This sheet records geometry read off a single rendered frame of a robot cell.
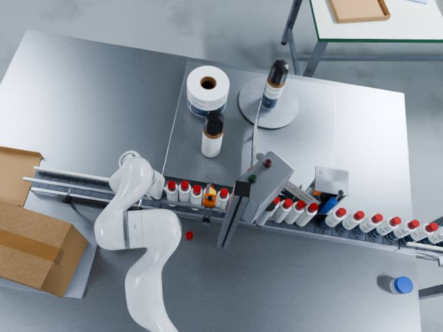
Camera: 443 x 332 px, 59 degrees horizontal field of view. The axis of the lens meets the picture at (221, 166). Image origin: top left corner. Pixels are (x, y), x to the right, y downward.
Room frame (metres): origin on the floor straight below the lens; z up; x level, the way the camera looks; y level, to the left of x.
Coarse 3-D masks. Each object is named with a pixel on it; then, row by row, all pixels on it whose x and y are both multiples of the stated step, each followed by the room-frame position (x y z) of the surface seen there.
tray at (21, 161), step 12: (0, 156) 0.62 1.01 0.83; (12, 156) 0.63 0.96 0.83; (24, 156) 0.64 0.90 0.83; (36, 156) 0.65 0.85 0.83; (0, 168) 0.56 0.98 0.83; (12, 168) 0.57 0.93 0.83; (24, 168) 0.58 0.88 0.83; (0, 180) 0.50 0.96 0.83; (12, 180) 0.51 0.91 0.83; (24, 180) 0.53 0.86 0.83; (0, 192) 0.45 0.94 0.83; (12, 192) 0.46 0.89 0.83; (24, 192) 0.47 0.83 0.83
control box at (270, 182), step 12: (264, 156) 0.56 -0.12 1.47; (276, 156) 0.56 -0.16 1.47; (252, 168) 0.51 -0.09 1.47; (264, 168) 0.51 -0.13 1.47; (276, 168) 0.52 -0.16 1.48; (288, 168) 0.53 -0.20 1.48; (240, 180) 0.46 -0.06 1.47; (264, 180) 0.47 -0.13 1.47; (276, 180) 0.48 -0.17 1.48; (252, 192) 0.43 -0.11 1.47; (264, 192) 0.44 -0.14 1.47; (276, 192) 0.47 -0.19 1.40; (252, 204) 0.40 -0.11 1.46; (264, 204) 0.42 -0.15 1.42; (252, 216) 0.39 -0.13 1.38
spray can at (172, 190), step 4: (172, 180) 0.57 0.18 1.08; (168, 184) 0.55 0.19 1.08; (172, 184) 0.55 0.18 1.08; (176, 184) 0.57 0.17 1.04; (168, 188) 0.54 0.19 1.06; (172, 188) 0.54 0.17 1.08; (176, 188) 0.55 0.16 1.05; (168, 192) 0.53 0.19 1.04; (172, 192) 0.54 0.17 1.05; (176, 192) 0.54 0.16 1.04; (168, 196) 0.53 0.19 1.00; (172, 196) 0.53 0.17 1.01; (176, 196) 0.54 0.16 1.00; (172, 200) 0.53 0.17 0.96; (176, 200) 0.54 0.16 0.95; (168, 204) 0.53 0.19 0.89
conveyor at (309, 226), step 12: (48, 180) 0.53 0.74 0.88; (60, 180) 0.54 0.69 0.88; (72, 180) 0.56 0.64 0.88; (84, 180) 0.57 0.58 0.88; (96, 180) 0.58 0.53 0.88; (72, 192) 0.50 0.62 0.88; (84, 192) 0.51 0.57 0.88; (96, 192) 0.52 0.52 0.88; (144, 204) 0.52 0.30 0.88; (156, 204) 0.53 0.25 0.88; (216, 216) 0.53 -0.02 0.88; (288, 228) 0.54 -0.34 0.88; (300, 228) 0.55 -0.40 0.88; (312, 228) 0.56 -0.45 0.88; (336, 228) 0.59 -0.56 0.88; (372, 240) 0.56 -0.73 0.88; (384, 240) 0.57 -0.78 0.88; (396, 240) 0.58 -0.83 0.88
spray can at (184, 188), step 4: (184, 180) 0.58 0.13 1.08; (180, 184) 0.58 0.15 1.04; (184, 184) 0.56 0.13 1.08; (188, 184) 0.57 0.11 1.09; (180, 188) 0.56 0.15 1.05; (184, 188) 0.55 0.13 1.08; (188, 188) 0.56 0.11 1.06; (180, 192) 0.54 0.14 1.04; (184, 192) 0.55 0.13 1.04; (188, 192) 0.55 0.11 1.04; (180, 196) 0.55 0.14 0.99; (184, 196) 0.54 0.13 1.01; (188, 196) 0.55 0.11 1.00; (180, 200) 0.55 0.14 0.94; (184, 200) 0.54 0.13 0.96; (188, 200) 0.55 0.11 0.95
